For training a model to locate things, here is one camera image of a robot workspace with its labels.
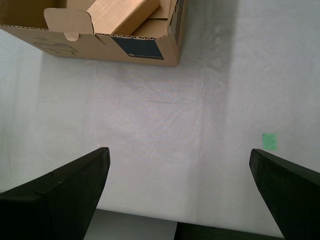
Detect white table cover sheet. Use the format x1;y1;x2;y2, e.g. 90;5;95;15
0;0;320;238

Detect cardboard box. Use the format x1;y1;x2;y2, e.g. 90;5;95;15
0;0;188;68

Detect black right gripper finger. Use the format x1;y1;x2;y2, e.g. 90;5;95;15
248;148;320;240
0;146;111;240

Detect green tape piece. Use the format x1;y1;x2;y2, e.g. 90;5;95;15
261;133;278;152

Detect light wooden block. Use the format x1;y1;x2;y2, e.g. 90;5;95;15
86;0;161;36

